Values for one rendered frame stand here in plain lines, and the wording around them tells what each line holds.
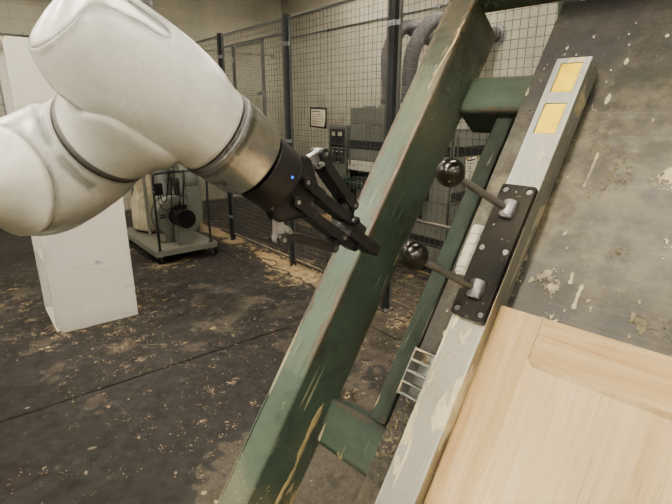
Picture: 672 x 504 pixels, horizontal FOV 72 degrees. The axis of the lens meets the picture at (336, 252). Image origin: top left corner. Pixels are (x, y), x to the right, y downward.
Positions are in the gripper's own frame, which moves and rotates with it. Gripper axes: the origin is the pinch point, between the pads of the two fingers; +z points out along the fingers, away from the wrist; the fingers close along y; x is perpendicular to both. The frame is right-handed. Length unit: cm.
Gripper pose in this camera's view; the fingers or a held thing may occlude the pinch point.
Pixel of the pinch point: (358, 239)
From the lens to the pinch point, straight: 64.0
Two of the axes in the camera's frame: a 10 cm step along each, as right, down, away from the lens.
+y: -4.2, 9.0, -1.5
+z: 5.8, 3.9, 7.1
